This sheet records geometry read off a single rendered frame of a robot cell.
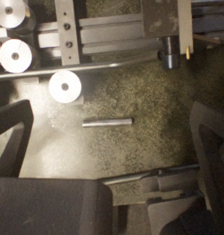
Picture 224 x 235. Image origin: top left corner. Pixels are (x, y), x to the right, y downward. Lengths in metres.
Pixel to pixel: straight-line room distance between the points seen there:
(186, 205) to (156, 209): 0.03
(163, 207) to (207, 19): 0.32
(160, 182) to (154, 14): 0.20
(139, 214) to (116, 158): 1.12
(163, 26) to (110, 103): 0.20
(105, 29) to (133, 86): 0.12
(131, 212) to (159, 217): 1.27
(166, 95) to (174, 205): 0.24
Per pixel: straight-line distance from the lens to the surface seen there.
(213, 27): 0.45
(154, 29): 0.27
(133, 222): 1.57
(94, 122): 0.42
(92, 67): 0.34
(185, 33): 0.28
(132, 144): 0.44
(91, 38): 0.41
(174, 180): 0.27
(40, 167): 0.48
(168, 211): 0.27
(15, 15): 0.38
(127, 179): 0.45
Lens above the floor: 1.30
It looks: 83 degrees down
